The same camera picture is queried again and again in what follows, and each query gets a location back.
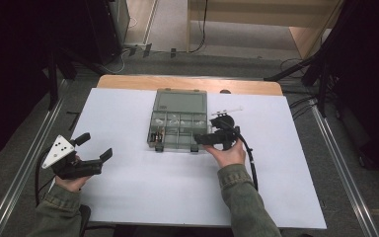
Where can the white table mat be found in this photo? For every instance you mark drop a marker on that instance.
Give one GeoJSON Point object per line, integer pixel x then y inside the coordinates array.
{"type": "Point", "coordinates": [164, 191]}

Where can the small white part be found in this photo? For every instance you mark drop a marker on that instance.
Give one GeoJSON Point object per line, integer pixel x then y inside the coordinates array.
{"type": "Point", "coordinates": [159, 121]}

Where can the black cabinet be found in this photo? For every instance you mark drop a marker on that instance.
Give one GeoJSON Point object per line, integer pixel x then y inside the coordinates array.
{"type": "Point", "coordinates": [112, 26]}

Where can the transparent grey compartment box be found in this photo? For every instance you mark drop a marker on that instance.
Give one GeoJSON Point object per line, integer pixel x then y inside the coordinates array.
{"type": "Point", "coordinates": [181, 102]}

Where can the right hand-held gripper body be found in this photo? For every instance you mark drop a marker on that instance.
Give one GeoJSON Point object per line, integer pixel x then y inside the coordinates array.
{"type": "Point", "coordinates": [225, 131]}

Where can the person's left hand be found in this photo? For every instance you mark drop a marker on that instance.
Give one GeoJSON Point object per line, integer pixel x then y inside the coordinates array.
{"type": "Point", "coordinates": [70, 185]}

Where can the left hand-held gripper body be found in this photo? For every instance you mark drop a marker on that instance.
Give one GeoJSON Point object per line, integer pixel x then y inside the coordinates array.
{"type": "Point", "coordinates": [60, 149]}

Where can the person's right hand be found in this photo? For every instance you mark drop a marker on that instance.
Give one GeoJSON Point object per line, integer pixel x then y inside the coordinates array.
{"type": "Point", "coordinates": [228, 158]}

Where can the black stand legs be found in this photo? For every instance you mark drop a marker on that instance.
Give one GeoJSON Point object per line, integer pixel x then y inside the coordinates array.
{"type": "Point", "coordinates": [309, 62]}

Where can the small dark parts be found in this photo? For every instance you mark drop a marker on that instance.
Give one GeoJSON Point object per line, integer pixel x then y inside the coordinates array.
{"type": "Point", "coordinates": [158, 135]}

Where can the aluminium floor rail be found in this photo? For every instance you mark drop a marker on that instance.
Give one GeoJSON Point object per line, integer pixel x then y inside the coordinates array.
{"type": "Point", "coordinates": [23, 171]}
{"type": "Point", "coordinates": [345, 171]}

